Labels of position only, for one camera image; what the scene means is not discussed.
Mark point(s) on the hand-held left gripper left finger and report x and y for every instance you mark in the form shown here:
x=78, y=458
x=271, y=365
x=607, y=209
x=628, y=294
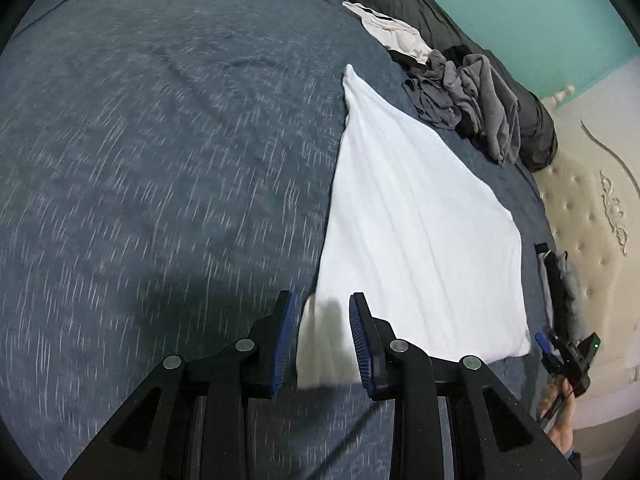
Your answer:
x=284, y=340

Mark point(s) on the dark grey t-shirt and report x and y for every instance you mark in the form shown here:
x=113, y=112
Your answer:
x=435, y=105

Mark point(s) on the blue-grey bed sheet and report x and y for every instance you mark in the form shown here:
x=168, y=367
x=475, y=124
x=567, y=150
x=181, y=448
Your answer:
x=150, y=160

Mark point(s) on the white t-shirt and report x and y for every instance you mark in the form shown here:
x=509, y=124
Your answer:
x=415, y=235

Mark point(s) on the cream tufted headboard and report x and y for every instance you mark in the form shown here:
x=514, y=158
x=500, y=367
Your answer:
x=600, y=270

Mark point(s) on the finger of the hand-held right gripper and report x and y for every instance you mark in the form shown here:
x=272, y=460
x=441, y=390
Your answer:
x=543, y=345
x=552, y=290

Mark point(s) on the person's right hand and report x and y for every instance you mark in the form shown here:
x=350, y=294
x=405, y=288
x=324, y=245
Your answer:
x=562, y=430

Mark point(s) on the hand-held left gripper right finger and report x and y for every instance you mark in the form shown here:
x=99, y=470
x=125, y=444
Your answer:
x=361, y=345

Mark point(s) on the white black-trimmed shorts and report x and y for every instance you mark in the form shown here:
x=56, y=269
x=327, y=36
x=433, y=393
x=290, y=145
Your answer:
x=395, y=35

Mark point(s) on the pile of grey clothes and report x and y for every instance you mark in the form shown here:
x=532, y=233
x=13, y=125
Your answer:
x=495, y=110

